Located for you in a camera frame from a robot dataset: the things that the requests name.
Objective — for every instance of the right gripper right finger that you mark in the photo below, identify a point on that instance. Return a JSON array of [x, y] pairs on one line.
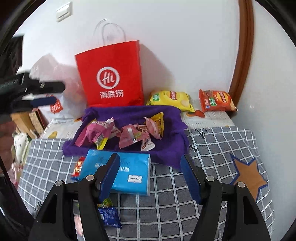
[[243, 218]]

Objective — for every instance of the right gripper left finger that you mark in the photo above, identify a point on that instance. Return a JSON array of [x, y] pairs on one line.
[[55, 220]]

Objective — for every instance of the red gold snack packet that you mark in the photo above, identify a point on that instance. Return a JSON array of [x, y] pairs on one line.
[[77, 169]]

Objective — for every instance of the magenta yellow snack bag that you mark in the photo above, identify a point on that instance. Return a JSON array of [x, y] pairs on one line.
[[97, 133]]

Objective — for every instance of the pink peach snack packet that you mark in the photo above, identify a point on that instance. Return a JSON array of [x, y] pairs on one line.
[[132, 134]]

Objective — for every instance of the pink white candy packet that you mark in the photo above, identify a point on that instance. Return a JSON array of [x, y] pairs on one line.
[[147, 144]]

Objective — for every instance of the small yellow snack packet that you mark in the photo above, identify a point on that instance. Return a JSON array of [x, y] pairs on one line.
[[159, 120]]

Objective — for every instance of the green snack packet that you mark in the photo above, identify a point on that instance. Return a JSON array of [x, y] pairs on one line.
[[106, 203]]

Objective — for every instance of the cardboard boxes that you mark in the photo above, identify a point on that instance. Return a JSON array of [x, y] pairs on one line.
[[32, 123]]

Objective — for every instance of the blue snack packet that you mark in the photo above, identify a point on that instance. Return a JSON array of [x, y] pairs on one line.
[[110, 217]]

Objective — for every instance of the white Miniso plastic bag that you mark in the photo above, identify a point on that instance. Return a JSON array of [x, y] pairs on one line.
[[71, 103]]

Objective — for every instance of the blue tissue pack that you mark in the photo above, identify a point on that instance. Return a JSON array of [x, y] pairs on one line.
[[133, 176]]

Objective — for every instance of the red Haidilao paper bag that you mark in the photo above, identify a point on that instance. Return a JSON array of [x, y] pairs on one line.
[[111, 73]]

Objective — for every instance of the purple towel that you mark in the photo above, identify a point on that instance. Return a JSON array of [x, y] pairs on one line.
[[168, 151]]

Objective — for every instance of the orange chips bag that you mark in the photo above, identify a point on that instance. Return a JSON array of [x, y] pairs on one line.
[[213, 100]]

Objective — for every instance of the yellow chips bag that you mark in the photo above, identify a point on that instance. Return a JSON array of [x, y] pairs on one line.
[[179, 100]]

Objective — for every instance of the brown wooden door frame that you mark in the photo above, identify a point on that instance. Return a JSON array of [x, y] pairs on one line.
[[246, 39]]

